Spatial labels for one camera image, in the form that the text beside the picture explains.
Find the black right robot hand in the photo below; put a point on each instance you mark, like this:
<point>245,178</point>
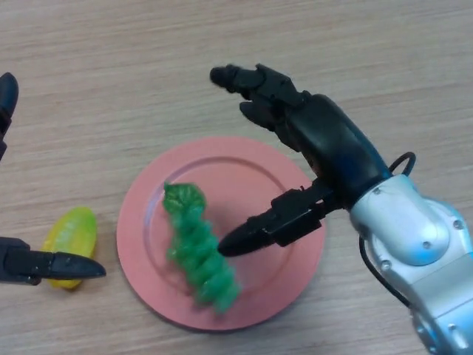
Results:
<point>332,140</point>

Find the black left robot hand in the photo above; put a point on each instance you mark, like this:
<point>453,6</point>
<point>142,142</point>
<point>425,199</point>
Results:
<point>22,264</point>

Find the green plastic grape bunch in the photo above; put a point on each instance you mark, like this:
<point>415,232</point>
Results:
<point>199,247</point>

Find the pink round plate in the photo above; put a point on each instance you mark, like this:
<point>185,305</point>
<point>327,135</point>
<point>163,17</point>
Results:
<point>229,174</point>

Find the yellow green starfruit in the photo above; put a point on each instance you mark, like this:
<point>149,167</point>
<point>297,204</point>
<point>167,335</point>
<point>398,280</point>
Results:
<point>74,231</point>

